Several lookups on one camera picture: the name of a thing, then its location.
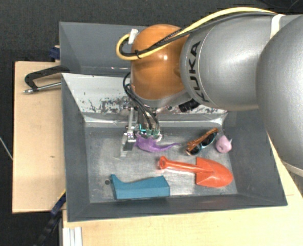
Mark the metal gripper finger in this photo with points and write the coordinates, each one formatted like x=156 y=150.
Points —
x=124 y=148
x=131 y=139

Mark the purple toy dinosaur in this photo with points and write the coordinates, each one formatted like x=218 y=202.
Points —
x=147 y=145

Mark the grey metal bin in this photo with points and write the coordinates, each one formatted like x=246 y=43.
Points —
x=131 y=168

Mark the blue curved block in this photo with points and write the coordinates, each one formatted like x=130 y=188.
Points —
x=141 y=188

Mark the brown and teal sunglasses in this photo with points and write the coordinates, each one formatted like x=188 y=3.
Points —
x=201 y=143

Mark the pale wood board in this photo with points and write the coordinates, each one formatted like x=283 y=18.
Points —
x=36 y=147

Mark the orange toy shovel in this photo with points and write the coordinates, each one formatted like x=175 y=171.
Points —
x=213 y=174

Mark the pink toy animal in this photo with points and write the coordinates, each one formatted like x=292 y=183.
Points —
x=223 y=144

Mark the black cylinder on white bracket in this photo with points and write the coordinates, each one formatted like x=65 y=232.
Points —
x=187 y=105

